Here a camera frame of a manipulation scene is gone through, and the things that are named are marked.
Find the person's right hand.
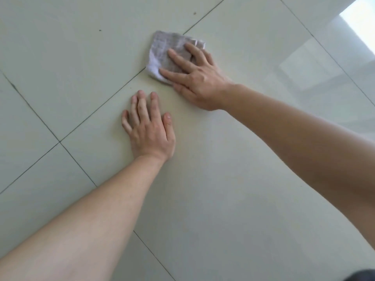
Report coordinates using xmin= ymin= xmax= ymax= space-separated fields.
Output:
xmin=159 ymin=43 xmax=235 ymax=111

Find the person's left hand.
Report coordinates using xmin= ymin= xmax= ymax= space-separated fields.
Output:
xmin=121 ymin=90 xmax=176 ymax=162

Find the grey white cleaning cloth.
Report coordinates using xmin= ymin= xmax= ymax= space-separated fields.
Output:
xmin=145 ymin=30 xmax=206 ymax=85

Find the person's left forearm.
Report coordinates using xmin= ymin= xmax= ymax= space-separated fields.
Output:
xmin=0 ymin=154 xmax=168 ymax=281

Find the person's right forearm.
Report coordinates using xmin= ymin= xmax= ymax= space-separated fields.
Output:
xmin=223 ymin=83 xmax=375 ymax=250

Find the dark clothing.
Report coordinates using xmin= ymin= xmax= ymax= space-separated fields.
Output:
xmin=349 ymin=269 xmax=375 ymax=281

